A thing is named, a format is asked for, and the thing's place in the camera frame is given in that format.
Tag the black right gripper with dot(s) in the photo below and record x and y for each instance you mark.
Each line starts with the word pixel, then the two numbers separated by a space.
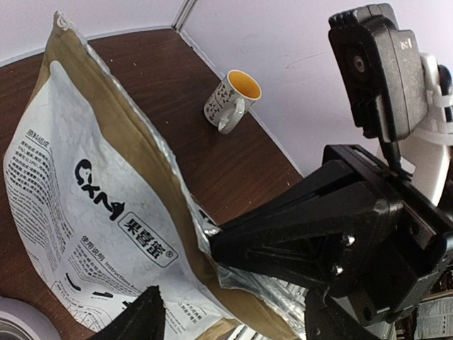
pixel 379 237

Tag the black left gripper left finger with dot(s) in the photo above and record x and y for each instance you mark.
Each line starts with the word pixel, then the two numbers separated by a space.
pixel 144 319

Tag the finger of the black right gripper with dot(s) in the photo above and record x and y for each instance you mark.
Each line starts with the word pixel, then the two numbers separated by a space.
pixel 331 176

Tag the patterned mug yellow inside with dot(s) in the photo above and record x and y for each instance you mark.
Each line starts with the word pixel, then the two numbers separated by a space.
pixel 231 100

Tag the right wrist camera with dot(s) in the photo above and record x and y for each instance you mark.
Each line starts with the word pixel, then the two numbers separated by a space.
pixel 383 75

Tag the grey double pet feeder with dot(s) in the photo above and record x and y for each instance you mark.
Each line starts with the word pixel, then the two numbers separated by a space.
pixel 40 325

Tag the right aluminium frame post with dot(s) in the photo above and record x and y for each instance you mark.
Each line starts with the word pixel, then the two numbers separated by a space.
pixel 183 14

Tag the dog food bag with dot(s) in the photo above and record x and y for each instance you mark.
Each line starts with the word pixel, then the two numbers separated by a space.
pixel 103 211

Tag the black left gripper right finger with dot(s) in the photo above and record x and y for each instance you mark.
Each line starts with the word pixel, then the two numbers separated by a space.
pixel 325 319

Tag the steel bowl in feeder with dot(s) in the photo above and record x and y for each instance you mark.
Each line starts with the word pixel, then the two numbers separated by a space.
pixel 13 330

